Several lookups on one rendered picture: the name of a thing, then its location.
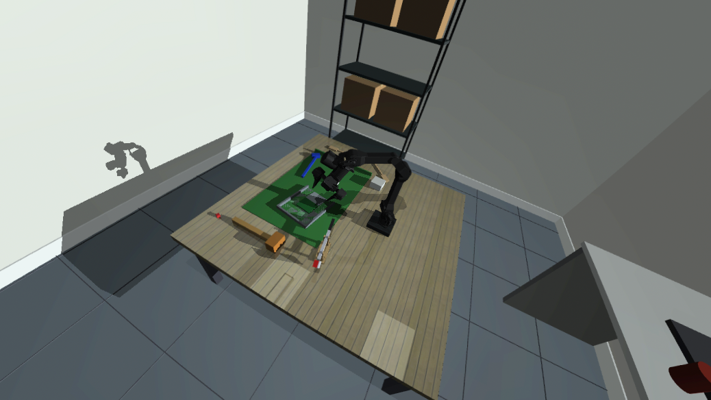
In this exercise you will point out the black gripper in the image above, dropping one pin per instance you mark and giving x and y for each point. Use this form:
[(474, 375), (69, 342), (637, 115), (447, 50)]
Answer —
[(318, 173)]

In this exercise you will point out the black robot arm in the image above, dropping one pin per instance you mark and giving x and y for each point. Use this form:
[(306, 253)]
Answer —
[(356, 158)]

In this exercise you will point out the green mat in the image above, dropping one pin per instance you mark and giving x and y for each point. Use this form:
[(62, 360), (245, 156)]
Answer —
[(264, 205)]

